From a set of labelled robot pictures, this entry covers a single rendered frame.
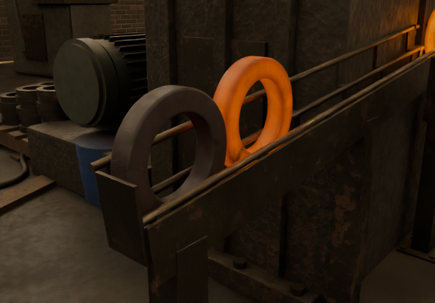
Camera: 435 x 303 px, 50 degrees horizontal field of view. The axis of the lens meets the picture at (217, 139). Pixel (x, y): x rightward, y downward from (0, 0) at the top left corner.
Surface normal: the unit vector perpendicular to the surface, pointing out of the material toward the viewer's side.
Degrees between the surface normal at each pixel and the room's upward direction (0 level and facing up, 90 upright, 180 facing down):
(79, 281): 0
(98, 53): 45
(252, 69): 90
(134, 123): 50
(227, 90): 56
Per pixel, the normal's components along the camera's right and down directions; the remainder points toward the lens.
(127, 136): -0.56, -0.27
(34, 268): 0.00, -0.96
